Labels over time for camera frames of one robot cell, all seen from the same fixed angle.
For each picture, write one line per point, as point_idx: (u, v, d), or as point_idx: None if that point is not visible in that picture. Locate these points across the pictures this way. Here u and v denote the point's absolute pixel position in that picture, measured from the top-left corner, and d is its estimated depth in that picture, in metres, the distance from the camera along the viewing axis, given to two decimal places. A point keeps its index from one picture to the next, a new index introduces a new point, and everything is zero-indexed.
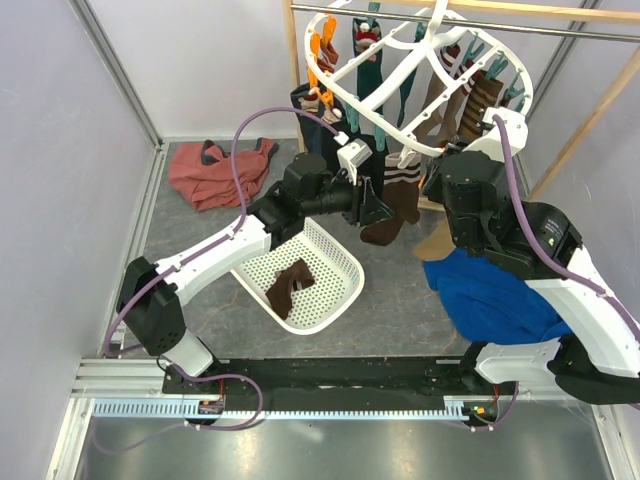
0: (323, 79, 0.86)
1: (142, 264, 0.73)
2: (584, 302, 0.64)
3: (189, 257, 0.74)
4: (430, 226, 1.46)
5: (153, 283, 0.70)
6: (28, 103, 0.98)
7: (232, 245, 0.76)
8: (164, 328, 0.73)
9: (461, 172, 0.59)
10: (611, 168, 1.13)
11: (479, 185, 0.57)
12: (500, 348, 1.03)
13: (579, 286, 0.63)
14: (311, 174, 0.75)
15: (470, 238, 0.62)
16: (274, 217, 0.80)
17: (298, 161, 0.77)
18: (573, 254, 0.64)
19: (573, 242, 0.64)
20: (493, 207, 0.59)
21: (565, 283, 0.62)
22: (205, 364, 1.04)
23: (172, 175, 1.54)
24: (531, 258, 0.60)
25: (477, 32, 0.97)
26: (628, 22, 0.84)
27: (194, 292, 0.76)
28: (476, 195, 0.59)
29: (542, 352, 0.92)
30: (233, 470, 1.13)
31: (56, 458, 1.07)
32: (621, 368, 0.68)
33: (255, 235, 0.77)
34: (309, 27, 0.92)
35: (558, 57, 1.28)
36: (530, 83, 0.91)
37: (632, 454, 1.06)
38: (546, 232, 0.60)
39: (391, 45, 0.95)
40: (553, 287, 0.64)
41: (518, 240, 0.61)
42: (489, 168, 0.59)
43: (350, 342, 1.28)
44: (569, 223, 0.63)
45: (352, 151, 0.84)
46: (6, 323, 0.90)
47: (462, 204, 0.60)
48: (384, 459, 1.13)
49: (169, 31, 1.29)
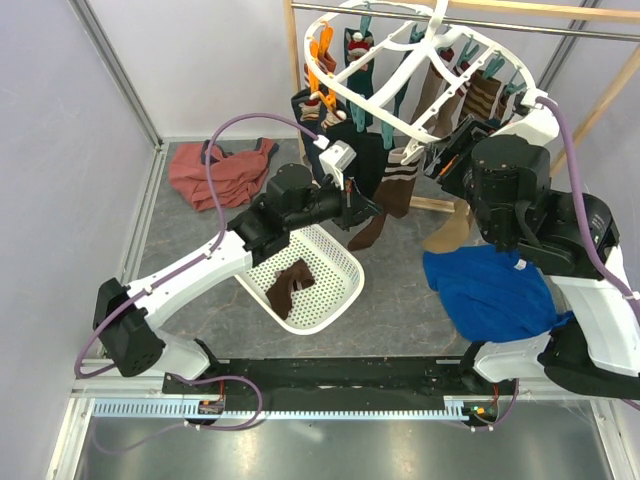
0: (326, 79, 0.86)
1: (114, 286, 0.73)
2: (608, 303, 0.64)
3: (160, 280, 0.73)
4: (430, 226, 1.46)
5: (121, 309, 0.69)
6: (29, 103, 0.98)
7: (208, 265, 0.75)
8: (135, 353, 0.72)
9: (498, 157, 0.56)
10: (611, 167, 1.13)
11: (517, 171, 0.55)
12: (496, 346, 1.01)
13: (612, 288, 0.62)
14: (295, 187, 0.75)
15: (502, 229, 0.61)
16: (257, 232, 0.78)
17: (282, 172, 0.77)
18: (609, 254, 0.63)
19: (610, 240, 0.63)
20: (529, 197, 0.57)
21: (599, 283, 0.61)
22: (202, 367, 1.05)
23: (172, 175, 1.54)
24: (571, 252, 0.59)
25: (471, 35, 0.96)
26: (629, 21, 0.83)
27: (169, 313, 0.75)
28: (512, 183, 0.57)
29: (534, 345, 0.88)
30: (233, 470, 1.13)
31: (56, 458, 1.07)
32: (622, 368, 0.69)
33: (233, 254, 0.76)
34: (309, 32, 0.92)
35: (557, 58, 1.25)
36: (531, 78, 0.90)
37: (632, 454, 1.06)
38: (593, 226, 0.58)
39: (389, 46, 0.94)
40: (586, 286, 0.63)
41: (553, 233, 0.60)
42: (529, 153, 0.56)
43: (350, 342, 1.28)
44: (611, 220, 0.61)
45: (336, 155, 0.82)
46: (7, 323, 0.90)
47: (497, 193, 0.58)
48: (384, 459, 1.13)
49: (169, 31, 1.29)
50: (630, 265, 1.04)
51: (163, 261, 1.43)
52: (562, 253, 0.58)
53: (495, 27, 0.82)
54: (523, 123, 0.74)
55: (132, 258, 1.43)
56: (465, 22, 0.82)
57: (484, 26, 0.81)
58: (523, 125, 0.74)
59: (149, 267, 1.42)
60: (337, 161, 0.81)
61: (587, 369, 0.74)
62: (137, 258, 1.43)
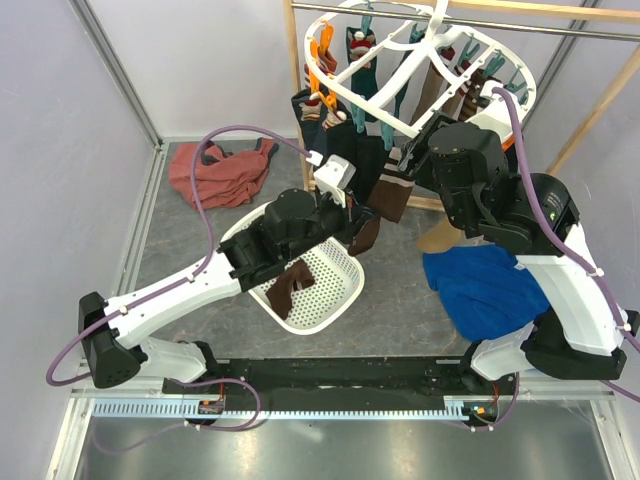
0: (326, 81, 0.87)
1: (90, 303, 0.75)
2: (576, 284, 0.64)
3: (137, 301, 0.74)
4: (430, 225, 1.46)
5: (95, 327, 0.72)
6: (28, 103, 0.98)
7: (190, 289, 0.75)
8: (107, 369, 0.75)
9: (449, 141, 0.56)
10: (611, 167, 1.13)
11: (468, 154, 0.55)
12: (485, 346, 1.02)
13: (573, 265, 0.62)
14: (293, 217, 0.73)
15: (467, 214, 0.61)
16: (251, 256, 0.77)
17: (283, 199, 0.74)
18: (570, 231, 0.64)
19: (570, 218, 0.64)
20: (485, 179, 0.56)
21: (560, 260, 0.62)
22: (199, 372, 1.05)
23: (172, 175, 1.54)
24: (529, 230, 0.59)
25: (472, 33, 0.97)
26: (630, 21, 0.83)
27: (147, 332, 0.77)
28: (466, 166, 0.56)
29: (518, 337, 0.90)
30: (233, 470, 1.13)
31: (56, 458, 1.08)
32: (596, 348, 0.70)
33: (217, 281, 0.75)
34: (309, 32, 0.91)
35: (557, 57, 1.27)
36: (532, 78, 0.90)
37: (632, 454, 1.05)
38: (547, 205, 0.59)
39: (390, 46, 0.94)
40: (545, 264, 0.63)
41: (512, 212, 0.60)
42: (480, 136, 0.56)
43: (350, 342, 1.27)
44: (569, 199, 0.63)
45: (335, 175, 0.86)
46: (7, 324, 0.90)
47: (453, 177, 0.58)
48: (384, 459, 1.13)
49: (168, 31, 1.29)
50: (630, 265, 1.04)
51: (164, 261, 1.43)
52: (521, 231, 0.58)
53: (495, 27, 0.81)
54: (482, 115, 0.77)
55: (132, 258, 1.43)
56: (465, 22, 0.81)
57: (484, 26, 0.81)
58: (481, 116, 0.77)
59: (149, 267, 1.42)
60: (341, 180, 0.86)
61: (565, 352, 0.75)
62: (137, 258, 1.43)
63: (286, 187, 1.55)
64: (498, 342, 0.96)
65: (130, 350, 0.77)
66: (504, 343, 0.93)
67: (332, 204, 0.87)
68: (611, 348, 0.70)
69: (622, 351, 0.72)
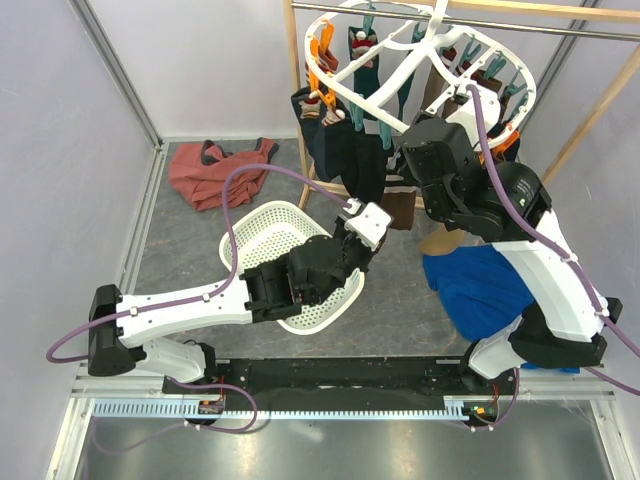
0: (326, 79, 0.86)
1: (105, 296, 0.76)
2: (550, 270, 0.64)
3: (148, 307, 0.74)
4: (430, 226, 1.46)
5: (103, 322, 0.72)
6: (29, 103, 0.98)
7: (202, 308, 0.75)
8: (104, 363, 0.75)
9: (417, 136, 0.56)
10: (611, 168, 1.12)
11: (436, 147, 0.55)
12: (481, 343, 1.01)
13: (547, 250, 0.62)
14: (318, 267, 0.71)
15: (442, 206, 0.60)
16: (271, 292, 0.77)
17: (313, 245, 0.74)
18: (542, 217, 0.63)
19: (543, 205, 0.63)
20: (453, 169, 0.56)
21: (532, 245, 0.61)
22: (196, 375, 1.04)
23: (172, 175, 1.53)
24: (500, 217, 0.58)
25: (473, 34, 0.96)
26: (630, 21, 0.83)
27: (150, 337, 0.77)
28: (435, 158, 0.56)
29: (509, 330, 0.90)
30: (233, 470, 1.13)
31: (56, 458, 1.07)
32: (576, 335, 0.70)
33: (230, 307, 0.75)
34: (309, 31, 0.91)
35: (558, 57, 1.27)
36: (532, 79, 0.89)
37: (632, 454, 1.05)
38: (516, 191, 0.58)
39: (390, 45, 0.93)
40: (520, 251, 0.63)
41: (482, 200, 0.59)
42: (445, 130, 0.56)
43: (350, 342, 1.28)
44: (540, 186, 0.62)
45: (377, 230, 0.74)
46: (6, 322, 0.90)
47: (423, 169, 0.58)
48: (384, 459, 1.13)
49: (168, 31, 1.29)
50: (630, 265, 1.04)
51: (164, 261, 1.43)
52: (491, 218, 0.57)
53: (495, 27, 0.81)
54: (460, 113, 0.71)
55: (132, 258, 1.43)
56: (465, 22, 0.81)
57: (484, 26, 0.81)
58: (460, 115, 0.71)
59: (149, 266, 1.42)
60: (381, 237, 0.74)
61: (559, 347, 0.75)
62: (137, 258, 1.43)
63: (286, 187, 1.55)
64: (491, 338, 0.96)
65: (130, 349, 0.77)
66: (494, 341, 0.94)
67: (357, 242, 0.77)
68: (591, 333, 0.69)
69: (602, 337, 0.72)
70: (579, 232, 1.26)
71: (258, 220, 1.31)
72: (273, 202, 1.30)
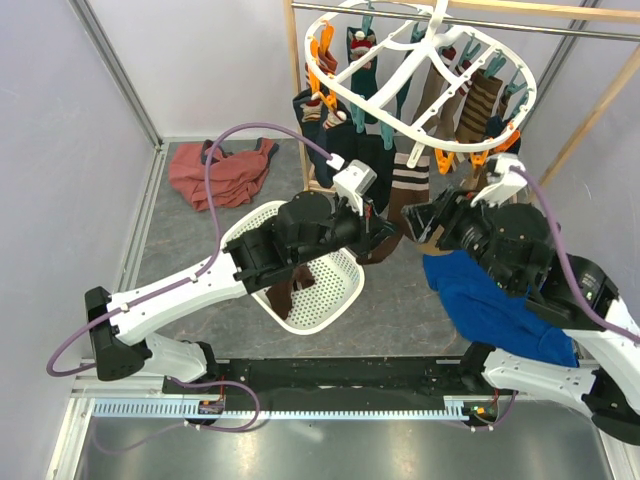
0: (326, 80, 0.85)
1: (94, 298, 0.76)
2: (624, 353, 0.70)
3: (138, 301, 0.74)
4: None
5: (97, 323, 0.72)
6: (28, 103, 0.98)
7: (192, 289, 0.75)
8: (110, 364, 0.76)
9: (517, 229, 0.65)
10: (611, 168, 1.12)
11: (532, 243, 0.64)
12: (516, 360, 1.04)
13: (619, 338, 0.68)
14: (307, 220, 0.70)
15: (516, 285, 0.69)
16: (258, 257, 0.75)
17: (299, 201, 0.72)
18: (610, 306, 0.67)
19: (610, 293, 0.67)
20: (539, 263, 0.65)
21: (603, 335, 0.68)
22: (197, 373, 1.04)
23: (172, 175, 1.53)
24: (568, 310, 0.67)
25: (473, 32, 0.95)
26: (630, 21, 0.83)
27: (148, 330, 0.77)
28: (526, 250, 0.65)
29: (572, 380, 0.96)
30: (233, 470, 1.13)
31: (56, 458, 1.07)
32: None
33: (221, 281, 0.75)
34: (309, 32, 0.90)
35: (557, 57, 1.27)
36: (532, 78, 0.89)
37: (633, 455, 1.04)
38: (582, 286, 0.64)
39: (390, 46, 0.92)
40: (591, 337, 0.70)
41: (556, 293, 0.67)
42: (541, 227, 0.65)
43: (350, 342, 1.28)
44: (606, 276, 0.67)
45: (355, 179, 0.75)
46: (6, 322, 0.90)
47: (513, 257, 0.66)
48: (384, 459, 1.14)
49: (168, 31, 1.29)
50: (631, 265, 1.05)
51: (164, 261, 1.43)
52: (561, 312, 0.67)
53: (495, 26, 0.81)
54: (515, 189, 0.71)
55: (132, 258, 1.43)
56: (465, 22, 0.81)
57: (485, 26, 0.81)
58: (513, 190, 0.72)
59: (149, 267, 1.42)
60: (357, 185, 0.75)
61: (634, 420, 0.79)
62: (137, 258, 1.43)
63: (286, 187, 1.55)
64: (540, 369, 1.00)
65: (133, 346, 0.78)
66: (550, 381, 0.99)
67: (348, 210, 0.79)
68: None
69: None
70: (579, 232, 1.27)
71: (258, 220, 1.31)
72: (274, 202, 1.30)
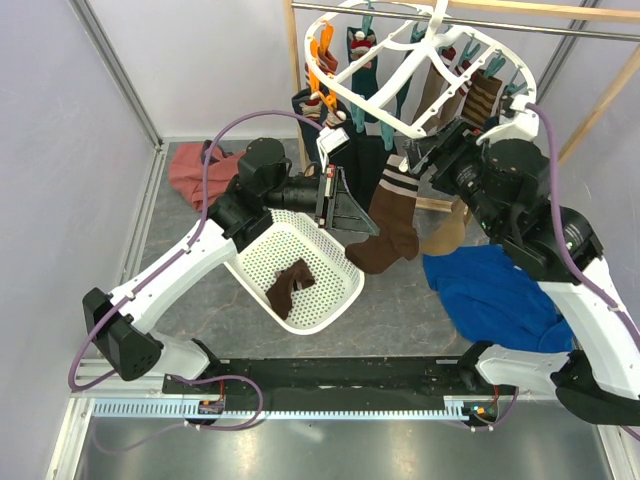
0: (326, 80, 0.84)
1: (94, 300, 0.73)
2: (593, 313, 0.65)
3: (142, 284, 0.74)
4: (430, 225, 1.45)
5: (107, 318, 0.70)
6: (29, 104, 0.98)
7: (189, 259, 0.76)
8: (130, 360, 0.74)
9: (509, 160, 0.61)
10: (612, 167, 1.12)
11: (522, 177, 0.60)
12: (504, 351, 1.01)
13: (592, 296, 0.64)
14: (266, 163, 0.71)
15: (501, 228, 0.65)
16: (237, 215, 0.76)
17: (250, 150, 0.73)
18: (590, 263, 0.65)
19: (593, 251, 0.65)
20: (526, 202, 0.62)
21: (576, 288, 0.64)
22: (203, 364, 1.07)
23: (172, 175, 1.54)
24: (545, 257, 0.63)
25: (473, 32, 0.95)
26: (630, 21, 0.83)
27: (158, 313, 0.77)
28: (515, 186, 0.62)
29: (547, 362, 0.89)
30: (233, 470, 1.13)
31: (56, 458, 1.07)
32: (623, 389, 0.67)
33: (213, 243, 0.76)
34: (309, 33, 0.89)
35: (558, 57, 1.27)
36: (532, 78, 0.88)
37: (632, 453, 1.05)
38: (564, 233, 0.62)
39: (390, 46, 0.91)
40: (564, 291, 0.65)
41: (536, 238, 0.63)
42: (538, 164, 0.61)
43: (350, 342, 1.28)
44: (592, 232, 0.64)
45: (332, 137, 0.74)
46: (5, 322, 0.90)
47: (500, 191, 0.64)
48: (384, 459, 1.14)
49: (168, 31, 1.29)
50: (631, 265, 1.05)
51: None
52: (535, 257, 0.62)
53: (495, 27, 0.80)
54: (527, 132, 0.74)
55: (132, 258, 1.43)
56: (465, 22, 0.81)
57: (485, 26, 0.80)
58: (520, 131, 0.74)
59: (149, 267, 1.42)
60: (320, 135, 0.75)
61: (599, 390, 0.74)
62: (137, 258, 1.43)
63: None
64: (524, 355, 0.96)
65: (149, 336, 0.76)
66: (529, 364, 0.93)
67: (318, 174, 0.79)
68: None
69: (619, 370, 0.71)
70: None
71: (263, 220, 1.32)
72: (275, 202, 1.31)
